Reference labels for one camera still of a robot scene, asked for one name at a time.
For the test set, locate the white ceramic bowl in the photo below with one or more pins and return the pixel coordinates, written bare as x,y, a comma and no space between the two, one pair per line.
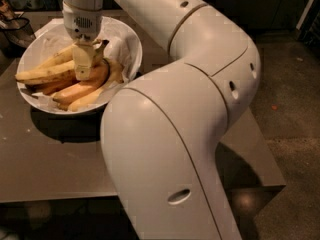
131,50

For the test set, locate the front yellow banana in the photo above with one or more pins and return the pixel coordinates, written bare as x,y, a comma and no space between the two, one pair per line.
113,82

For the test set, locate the small orange banana underneath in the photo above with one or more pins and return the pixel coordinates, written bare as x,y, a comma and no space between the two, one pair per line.
49,88

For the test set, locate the long spotted yellow banana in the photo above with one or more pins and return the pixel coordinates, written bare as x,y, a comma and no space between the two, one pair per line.
65,71

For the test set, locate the top yellow banana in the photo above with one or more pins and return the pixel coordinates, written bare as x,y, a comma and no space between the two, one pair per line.
60,57

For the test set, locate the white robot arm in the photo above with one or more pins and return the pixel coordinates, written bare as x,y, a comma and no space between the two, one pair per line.
159,133

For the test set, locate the white paper bowl liner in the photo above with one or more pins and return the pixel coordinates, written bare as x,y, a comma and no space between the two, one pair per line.
121,42

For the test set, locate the orange ripe banana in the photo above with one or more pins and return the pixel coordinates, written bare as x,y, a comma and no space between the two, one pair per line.
70,94

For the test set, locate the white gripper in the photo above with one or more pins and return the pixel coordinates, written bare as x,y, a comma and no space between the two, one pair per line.
82,23

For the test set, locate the black wire basket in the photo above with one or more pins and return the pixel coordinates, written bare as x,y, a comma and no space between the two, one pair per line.
17,34

